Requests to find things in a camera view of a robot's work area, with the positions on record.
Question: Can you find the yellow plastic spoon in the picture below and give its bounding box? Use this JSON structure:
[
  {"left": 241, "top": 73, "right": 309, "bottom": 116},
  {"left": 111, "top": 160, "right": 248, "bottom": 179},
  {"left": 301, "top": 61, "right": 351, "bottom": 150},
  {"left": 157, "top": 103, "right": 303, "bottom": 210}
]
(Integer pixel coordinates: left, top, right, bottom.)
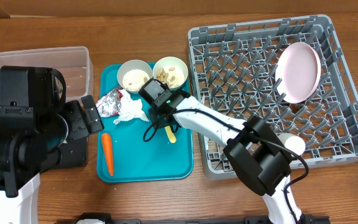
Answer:
[{"left": 165, "top": 126, "right": 177, "bottom": 144}]

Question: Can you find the white napkin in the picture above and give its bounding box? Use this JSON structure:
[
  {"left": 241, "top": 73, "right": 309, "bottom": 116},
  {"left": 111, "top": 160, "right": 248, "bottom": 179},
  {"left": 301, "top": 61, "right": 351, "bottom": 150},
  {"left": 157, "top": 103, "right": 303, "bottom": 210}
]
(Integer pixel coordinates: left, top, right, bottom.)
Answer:
[{"left": 113, "top": 89, "right": 149, "bottom": 124}]

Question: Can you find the white paper cup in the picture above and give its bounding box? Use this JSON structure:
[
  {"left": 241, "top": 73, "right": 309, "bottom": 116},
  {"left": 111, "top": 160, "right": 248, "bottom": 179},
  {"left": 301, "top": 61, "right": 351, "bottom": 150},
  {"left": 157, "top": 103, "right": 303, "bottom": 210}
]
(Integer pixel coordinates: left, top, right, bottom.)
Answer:
[{"left": 278, "top": 133, "right": 306, "bottom": 156}]

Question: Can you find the white plate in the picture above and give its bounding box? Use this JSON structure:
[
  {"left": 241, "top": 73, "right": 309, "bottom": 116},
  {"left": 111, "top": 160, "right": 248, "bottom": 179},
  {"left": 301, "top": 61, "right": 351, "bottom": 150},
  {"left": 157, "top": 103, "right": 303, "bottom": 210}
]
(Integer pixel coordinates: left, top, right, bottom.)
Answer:
[{"left": 275, "top": 42, "right": 321, "bottom": 103}]

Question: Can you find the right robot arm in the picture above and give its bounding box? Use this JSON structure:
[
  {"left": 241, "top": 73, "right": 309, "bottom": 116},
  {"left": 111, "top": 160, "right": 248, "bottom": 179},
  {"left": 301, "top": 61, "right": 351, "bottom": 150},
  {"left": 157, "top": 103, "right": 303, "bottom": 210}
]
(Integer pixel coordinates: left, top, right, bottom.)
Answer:
[{"left": 139, "top": 79, "right": 306, "bottom": 223}]

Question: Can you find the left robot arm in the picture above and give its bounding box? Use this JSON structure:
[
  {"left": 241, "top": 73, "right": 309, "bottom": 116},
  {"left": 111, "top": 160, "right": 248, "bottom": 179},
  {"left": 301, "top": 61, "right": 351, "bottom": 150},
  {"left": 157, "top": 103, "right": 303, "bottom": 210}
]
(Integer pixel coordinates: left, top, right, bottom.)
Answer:
[{"left": 0, "top": 65, "right": 104, "bottom": 223}]

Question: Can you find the grey dishwasher rack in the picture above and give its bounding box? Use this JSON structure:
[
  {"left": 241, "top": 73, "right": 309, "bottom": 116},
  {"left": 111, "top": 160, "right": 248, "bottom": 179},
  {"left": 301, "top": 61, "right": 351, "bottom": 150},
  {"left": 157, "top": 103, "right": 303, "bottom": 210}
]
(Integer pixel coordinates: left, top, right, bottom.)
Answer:
[{"left": 188, "top": 14, "right": 358, "bottom": 168}]

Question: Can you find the orange carrot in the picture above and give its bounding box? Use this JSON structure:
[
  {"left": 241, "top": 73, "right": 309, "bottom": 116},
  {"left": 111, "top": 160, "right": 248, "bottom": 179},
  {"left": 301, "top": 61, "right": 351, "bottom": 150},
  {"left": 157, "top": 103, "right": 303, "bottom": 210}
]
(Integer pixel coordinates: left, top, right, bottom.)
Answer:
[{"left": 101, "top": 133, "right": 114, "bottom": 176}]

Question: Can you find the black tray bin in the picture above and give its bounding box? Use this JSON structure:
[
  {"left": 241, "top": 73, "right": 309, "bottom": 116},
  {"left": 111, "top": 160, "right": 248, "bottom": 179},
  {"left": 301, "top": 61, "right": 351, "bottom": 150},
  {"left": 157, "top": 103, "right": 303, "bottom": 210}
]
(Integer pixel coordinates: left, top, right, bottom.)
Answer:
[{"left": 41, "top": 137, "right": 88, "bottom": 172}]

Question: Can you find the teal plastic tray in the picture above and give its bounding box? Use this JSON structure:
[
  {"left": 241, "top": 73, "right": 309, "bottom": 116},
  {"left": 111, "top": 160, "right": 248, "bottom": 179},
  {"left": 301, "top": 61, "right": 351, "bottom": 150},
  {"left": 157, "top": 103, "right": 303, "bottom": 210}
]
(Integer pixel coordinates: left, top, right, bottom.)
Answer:
[{"left": 96, "top": 64, "right": 193, "bottom": 183}]

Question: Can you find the clear plastic bin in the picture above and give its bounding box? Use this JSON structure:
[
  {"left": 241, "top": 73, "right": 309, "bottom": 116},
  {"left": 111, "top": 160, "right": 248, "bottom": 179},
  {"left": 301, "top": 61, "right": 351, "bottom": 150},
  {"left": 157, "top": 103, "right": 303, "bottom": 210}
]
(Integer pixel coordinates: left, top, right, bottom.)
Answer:
[{"left": 0, "top": 46, "right": 94, "bottom": 101}]

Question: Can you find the white bowl with nuts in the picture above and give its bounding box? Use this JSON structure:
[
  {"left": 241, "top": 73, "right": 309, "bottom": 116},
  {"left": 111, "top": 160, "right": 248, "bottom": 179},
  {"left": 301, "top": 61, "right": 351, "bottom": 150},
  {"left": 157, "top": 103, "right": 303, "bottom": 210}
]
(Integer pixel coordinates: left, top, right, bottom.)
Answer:
[{"left": 152, "top": 57, "right": 188, "bottom": 90}]

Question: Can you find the white bowl with crumbs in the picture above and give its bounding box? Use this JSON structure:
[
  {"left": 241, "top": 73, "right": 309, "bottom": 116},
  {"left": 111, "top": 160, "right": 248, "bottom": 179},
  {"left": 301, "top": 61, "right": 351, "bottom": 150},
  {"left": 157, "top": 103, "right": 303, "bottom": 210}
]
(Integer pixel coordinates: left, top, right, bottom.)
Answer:
[{"left": 117, "top": 60, "right": 152, "bottom": 93}]

